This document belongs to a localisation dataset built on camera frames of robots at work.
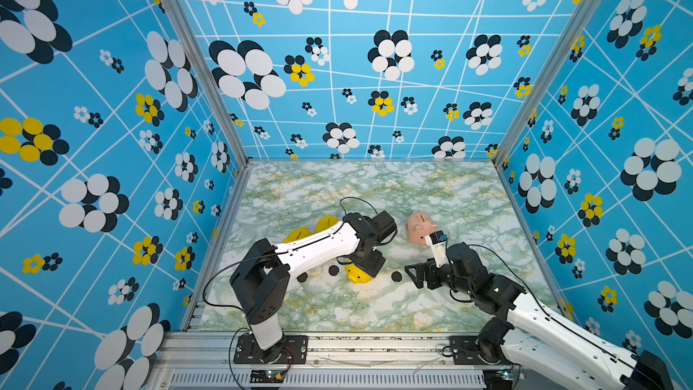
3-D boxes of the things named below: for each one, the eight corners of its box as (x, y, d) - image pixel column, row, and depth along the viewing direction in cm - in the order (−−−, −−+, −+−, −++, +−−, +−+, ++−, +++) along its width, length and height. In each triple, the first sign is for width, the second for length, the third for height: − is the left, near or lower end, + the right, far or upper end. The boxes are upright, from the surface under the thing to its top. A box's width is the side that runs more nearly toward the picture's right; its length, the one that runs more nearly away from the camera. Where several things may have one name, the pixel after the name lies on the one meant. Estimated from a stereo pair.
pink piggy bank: (406, 247, 96) (411, 234, 88) (404, 226, 101) (408, 211, 94) (432, 247, 96) (439, 234, 88) (428, 225, 101) (434, 211, 94)
